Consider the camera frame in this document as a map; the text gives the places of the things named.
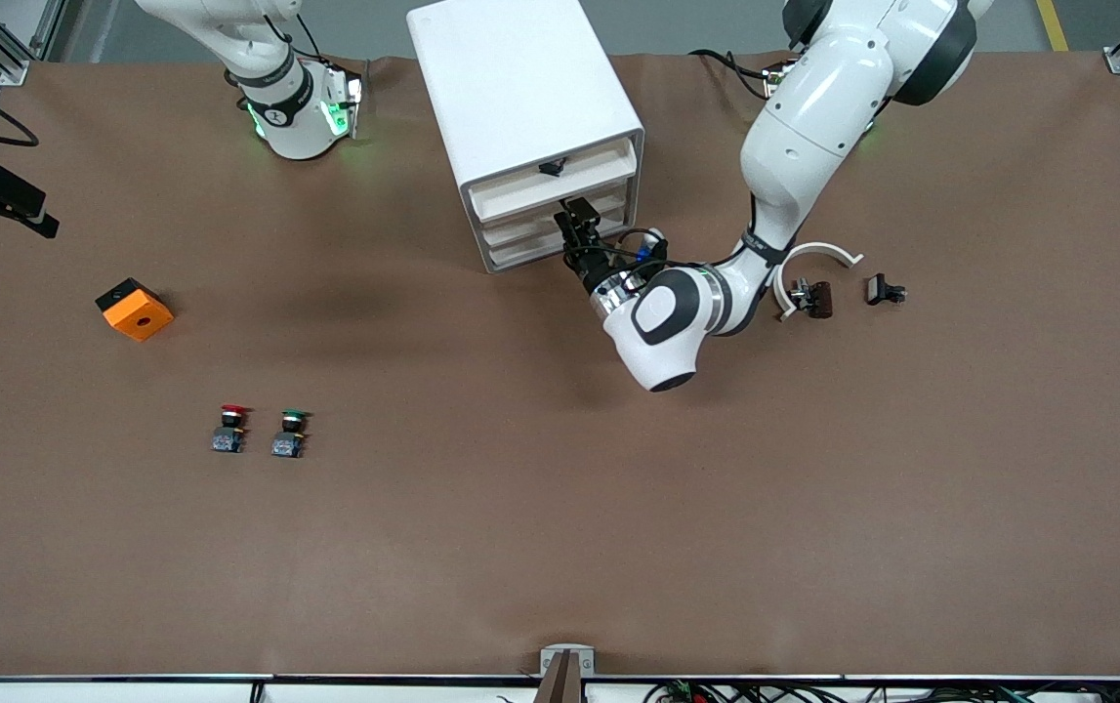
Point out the green push button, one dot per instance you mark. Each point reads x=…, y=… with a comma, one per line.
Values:
x=288, y=444

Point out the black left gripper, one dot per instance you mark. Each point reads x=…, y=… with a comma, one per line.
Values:
x=590, y=263

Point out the small black clip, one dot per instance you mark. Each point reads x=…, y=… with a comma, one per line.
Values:
x=878, y=289

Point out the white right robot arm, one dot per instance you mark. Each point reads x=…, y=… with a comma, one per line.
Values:
x=276, y=107

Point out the brown bar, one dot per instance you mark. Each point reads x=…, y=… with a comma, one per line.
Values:
x=564, y=683

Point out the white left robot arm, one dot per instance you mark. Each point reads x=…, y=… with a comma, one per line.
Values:
x=813, y=107

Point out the white drawer cabinet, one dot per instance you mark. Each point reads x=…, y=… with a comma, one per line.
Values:
x=520, y=78

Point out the orange button enclosure box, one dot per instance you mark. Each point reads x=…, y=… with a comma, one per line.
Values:
x=130, y=312

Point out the white plastic drawer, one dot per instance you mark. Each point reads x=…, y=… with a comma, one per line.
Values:
x=520, y=229
x=520, y=200
x=520, y=253

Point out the red push button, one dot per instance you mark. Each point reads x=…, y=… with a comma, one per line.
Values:
x=228, y=420

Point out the brown table cover mat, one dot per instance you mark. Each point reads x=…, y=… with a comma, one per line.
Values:
x=560, y=488

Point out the grey mount bracket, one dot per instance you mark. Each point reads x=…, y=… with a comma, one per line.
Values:
x=548, y=664

